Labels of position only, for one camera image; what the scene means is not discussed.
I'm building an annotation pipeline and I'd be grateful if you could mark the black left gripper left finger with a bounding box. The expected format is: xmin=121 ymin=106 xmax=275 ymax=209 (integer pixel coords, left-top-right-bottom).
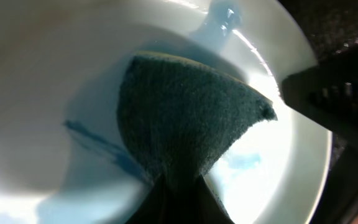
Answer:
xmin=126 ymin=175 xmax=168 ymax=224

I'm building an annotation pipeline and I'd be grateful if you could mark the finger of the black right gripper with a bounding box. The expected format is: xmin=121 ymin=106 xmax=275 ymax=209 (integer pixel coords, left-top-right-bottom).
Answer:
xmin=282 ymin=52 xmax=358 ymax=149

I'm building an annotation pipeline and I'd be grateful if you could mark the mint plate with blue streak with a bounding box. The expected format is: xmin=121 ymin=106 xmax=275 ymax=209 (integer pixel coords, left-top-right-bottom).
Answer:
xmin=0 ymin=1 xmax=332 ymax=223

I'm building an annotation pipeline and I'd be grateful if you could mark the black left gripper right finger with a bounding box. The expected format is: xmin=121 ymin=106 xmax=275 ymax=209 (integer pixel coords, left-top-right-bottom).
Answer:
xmin=195 ymin=175 xmax=234 ymax=224

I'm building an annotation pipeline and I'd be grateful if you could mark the round black tray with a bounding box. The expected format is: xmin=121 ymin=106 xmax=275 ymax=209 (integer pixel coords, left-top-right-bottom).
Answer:
xmin=283 ymin=0 xmax=358 ymax=223

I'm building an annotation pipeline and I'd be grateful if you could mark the green scouring sponge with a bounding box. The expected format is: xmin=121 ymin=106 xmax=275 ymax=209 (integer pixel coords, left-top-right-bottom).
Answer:
xmin=116 ymin=51 xmax=278 ymax=224

